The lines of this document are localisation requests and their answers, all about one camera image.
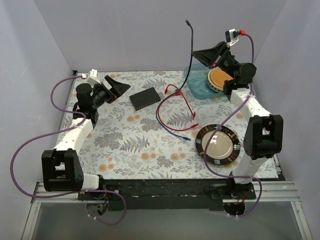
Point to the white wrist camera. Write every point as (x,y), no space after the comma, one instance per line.
(232,37)
(91,77)

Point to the aluminium frame rail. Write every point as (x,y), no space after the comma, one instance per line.
(272,191)

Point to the black network switch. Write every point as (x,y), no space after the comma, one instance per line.
(144,98)

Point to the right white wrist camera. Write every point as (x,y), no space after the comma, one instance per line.
(232,37)

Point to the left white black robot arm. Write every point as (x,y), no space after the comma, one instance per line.
(61,167)

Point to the floral patterned table mat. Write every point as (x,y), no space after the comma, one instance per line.
(158,141)

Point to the blue plastic container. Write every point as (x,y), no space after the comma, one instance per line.
(197,83)

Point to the dark rimmed beige plate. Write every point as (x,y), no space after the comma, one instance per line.
(224,147)

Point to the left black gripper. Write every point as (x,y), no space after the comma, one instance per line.
(108,90)

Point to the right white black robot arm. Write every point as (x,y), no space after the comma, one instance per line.
(264,133)

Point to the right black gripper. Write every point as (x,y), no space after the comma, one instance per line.
(219,56)

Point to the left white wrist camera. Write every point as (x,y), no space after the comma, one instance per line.
(91,77)

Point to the orange woven round coaster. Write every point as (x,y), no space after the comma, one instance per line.
(216,79)

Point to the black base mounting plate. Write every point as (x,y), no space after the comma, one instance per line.
(160,194)

